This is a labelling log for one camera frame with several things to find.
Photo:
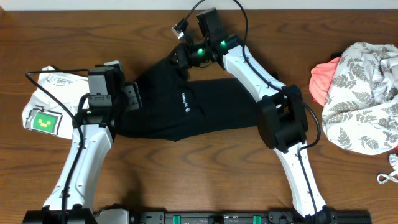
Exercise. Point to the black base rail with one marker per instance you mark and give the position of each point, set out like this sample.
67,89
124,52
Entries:
271,217

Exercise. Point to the coral pink garment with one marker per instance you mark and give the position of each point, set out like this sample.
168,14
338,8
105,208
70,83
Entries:
320,81

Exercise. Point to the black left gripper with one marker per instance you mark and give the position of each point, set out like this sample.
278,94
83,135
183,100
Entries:
132,95

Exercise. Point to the black t-shirt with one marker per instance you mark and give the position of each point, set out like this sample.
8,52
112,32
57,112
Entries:
174,108

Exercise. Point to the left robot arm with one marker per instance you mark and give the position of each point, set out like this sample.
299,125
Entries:
94,124

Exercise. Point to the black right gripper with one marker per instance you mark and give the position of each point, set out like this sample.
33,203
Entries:
181,52

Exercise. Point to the folded white pixel-print t-shirt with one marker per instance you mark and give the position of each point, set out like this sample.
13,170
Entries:
43,114

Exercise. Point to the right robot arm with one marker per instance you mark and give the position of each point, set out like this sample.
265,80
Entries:
281,112

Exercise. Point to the white fern-print garment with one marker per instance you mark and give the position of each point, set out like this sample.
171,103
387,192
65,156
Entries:
360,110

